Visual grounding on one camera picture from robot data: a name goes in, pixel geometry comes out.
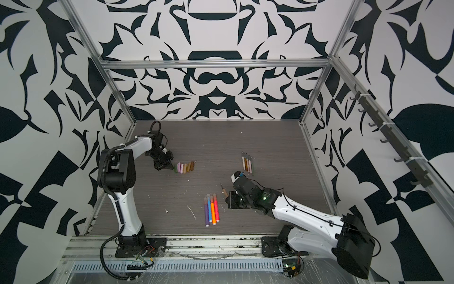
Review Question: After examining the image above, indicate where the black hook rail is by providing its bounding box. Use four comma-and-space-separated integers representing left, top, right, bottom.
351, 85, 434, 188

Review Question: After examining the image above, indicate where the white slotted cable duct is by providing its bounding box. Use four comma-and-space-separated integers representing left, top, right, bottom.
70, 258, 284, 273

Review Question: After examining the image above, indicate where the aluminium front rail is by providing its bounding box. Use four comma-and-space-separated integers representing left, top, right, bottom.
61, 234, 278, 260

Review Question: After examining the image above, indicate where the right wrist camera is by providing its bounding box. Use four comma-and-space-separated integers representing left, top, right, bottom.
231, 171, 244, 183

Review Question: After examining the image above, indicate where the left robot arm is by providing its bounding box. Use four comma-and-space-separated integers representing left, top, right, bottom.
97, 134, 173, 247

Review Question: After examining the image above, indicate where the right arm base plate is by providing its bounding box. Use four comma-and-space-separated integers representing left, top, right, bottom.
261, 237, 309, 258

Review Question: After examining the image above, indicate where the red marker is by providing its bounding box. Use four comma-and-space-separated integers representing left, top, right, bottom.
213, 194, 220, 222

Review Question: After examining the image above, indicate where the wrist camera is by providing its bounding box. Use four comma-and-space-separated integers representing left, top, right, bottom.
231, 171, 244, 183
149, 132, 168, 148

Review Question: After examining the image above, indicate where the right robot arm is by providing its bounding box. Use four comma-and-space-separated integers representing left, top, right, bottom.
222, 172, 381, 279

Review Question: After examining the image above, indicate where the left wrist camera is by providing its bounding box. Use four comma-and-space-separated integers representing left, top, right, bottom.
149, 132, 168, 148

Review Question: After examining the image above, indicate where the purple marker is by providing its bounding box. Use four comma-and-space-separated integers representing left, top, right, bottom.
203, 197, 210, 227

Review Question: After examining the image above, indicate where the orange marker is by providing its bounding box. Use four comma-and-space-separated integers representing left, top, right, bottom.
210, 196, 216, 226

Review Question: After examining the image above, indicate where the blue marker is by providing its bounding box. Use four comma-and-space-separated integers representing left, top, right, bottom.
206, 194, 213, 224

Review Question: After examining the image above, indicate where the left black corrugated cable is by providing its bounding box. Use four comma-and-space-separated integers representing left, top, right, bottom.
97, 120, 163, 281

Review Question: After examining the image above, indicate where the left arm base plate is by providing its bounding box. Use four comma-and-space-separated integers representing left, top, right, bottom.
115, 238, 167, 258

